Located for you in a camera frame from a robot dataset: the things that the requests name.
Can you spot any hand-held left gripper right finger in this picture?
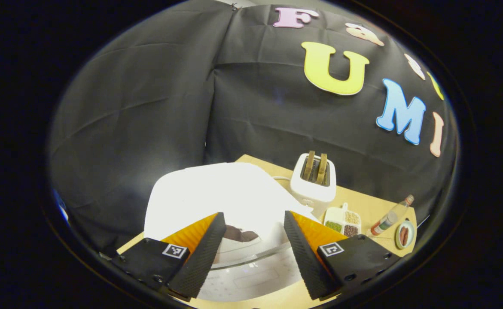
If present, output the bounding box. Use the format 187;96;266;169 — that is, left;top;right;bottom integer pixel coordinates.
283;210;402;301

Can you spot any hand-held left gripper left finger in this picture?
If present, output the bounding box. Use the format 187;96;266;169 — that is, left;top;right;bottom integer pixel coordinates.
112;212;227;301

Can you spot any white rice cooker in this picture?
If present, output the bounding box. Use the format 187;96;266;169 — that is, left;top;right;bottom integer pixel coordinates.
143;162;320;302

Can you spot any white divided bean tray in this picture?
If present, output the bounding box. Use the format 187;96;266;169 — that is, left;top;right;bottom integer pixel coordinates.
323;203;362;238

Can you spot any white toaster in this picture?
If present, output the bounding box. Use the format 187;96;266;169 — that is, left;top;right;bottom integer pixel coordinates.
290;150;337;211

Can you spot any brown bread slice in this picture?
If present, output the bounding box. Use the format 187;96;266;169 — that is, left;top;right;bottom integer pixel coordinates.
315;153;328;186
302;150;316;181

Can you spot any clear plastic bottle red label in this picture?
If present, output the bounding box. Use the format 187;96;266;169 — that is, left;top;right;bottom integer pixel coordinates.
370;194;415;236

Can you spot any light green plate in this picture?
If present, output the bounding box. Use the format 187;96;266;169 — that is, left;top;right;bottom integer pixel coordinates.
395;220;416;250

